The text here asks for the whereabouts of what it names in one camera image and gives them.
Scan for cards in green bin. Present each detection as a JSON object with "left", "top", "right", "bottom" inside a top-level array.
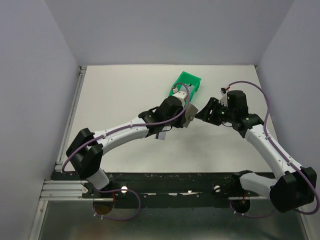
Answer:
[{"left": 182, "top": 84, "right": 195, "bottom": 102}]

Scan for silver magnetic stripe card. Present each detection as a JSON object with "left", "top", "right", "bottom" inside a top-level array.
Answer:
[{"left": 155, "top": 130, "right": 167, "bottom": 141}]

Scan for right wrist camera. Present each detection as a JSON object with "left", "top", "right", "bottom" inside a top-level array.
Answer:
[{"left": 219, "top": 86, "right": 230, "bottom": 107}]

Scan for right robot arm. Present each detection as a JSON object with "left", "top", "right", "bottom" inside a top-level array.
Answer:
[{"left": 195, "top": 90, "right": 317, "bottom": 213}]

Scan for grey card holder wallet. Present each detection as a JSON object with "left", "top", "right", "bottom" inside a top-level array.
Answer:
[{"left": 182, "top": 103, "right": 199, "bottom": 128}]

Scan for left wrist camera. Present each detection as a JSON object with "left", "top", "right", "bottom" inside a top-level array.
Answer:
[{"left": 172, "top": 91, "right": 188, "bottom": 106}]

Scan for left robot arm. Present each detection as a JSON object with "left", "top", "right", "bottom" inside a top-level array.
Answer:
[{"left": 64, "top": 92, "right": 190, "bottom": 198}]

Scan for aluminium front rail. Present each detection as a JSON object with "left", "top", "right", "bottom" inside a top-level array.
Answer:
[{"left": 40, "top": 180, "right": 267, "bottom": 202}]

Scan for aluminium rail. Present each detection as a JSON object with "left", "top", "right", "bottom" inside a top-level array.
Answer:
[
  {"left": 40, "top": 180, "right": 267, "bottom": 202},
  {"left": 54, "top": 66, "right": 88, "bottom": 172}
]

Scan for green plastic bin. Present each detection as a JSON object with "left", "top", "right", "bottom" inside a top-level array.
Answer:
[{"left": 169, "top": 71, "right": 202, "bottom": 99}]

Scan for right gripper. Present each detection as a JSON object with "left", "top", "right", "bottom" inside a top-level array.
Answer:
[{"left": 194, "top": 96, "right": 235, "bottom": 127}]

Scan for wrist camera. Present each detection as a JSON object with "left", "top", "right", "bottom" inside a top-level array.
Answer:
[
  {"left": 172, "top": 91, "right": 188, "bottom": 106},
  {"left": 219, "top": 86, "right": 230, "bottom": 107}
]

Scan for aluminium left side rail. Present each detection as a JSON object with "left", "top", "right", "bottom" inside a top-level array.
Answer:
[{"left": 54, "top": 66, "right": 88, "bottom": 172}]

